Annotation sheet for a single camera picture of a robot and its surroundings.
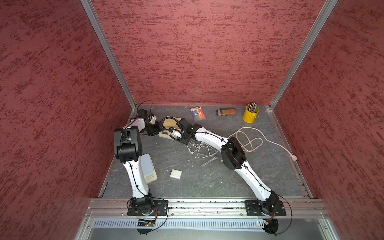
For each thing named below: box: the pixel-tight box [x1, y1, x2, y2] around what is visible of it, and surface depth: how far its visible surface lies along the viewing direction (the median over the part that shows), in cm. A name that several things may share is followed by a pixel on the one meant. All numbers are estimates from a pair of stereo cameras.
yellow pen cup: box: [242, 103, 260, 124], surface depth 108 cm
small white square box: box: [170, 168, 183, 180], surface depth 86 cm
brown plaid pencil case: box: [216, 107, 237, 117], surface depth 116 cm
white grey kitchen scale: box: [140, 153, 158, 184], surface depth 86 cm
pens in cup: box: [247, 102, 260, 113], surface depth 100 cm
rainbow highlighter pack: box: [190, 105, 206, 121], surface depth 116 cm
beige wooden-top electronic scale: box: [158, 116, 183, 141], surface depth 91 cm
